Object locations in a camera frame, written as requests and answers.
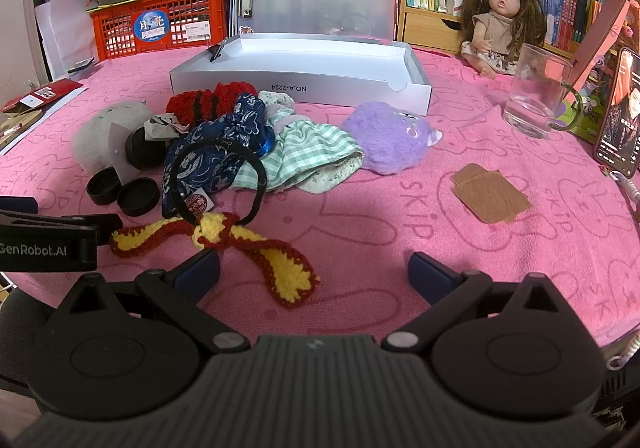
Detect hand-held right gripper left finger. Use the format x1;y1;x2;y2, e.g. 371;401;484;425
42;248;251;354

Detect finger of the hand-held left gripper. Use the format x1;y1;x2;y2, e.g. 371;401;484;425
0;211;123;246
0;197;39;215

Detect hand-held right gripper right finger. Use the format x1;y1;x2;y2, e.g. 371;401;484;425
382;252;583;354

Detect black round lids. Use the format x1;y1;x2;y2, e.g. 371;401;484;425
125;127;168;171

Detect grey fluffy plush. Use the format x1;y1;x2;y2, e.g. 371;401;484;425
71;101;166;178

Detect blue floral pouch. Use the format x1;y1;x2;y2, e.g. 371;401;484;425
162;92;275;219

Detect purple plush toy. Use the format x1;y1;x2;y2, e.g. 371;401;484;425
342;101;445;175

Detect red black knitted piece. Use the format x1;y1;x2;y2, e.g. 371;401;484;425
166;82;260;126

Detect green checked doll dress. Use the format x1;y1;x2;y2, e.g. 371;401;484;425
232;91;366;193

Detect silver shallow box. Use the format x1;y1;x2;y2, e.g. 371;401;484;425
169;33;433;112

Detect pink printed blanket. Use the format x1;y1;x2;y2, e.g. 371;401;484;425
0;46;640;349

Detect brown flat packet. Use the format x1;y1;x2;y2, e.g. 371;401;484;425
0;108;46;151

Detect brown paper patch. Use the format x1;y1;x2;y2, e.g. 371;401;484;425
452;172;533;225
450;163;493;186

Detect white cartoon printed tag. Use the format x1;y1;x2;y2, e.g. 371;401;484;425
142;112;190;141

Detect red booklet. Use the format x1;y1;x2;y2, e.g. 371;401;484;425
0;78;85;114

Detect white paper board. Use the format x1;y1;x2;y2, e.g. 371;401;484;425
34;0;108;79

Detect glass mug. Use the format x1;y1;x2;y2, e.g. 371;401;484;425
502;43;583;139

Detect red plastic crate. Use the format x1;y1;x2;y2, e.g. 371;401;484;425
90;0;232;63

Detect colourful picture book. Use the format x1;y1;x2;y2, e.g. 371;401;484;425
560;68;616;144

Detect smartphone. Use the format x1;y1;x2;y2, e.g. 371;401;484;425
594;47;640;179

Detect wooden drawer organiser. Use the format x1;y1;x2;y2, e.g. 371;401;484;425
397;0;568;54

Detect brown haired doll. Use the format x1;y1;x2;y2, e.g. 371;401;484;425
459;0;546;80

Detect pink folding stand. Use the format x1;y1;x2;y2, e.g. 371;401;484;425
570;0;640;94

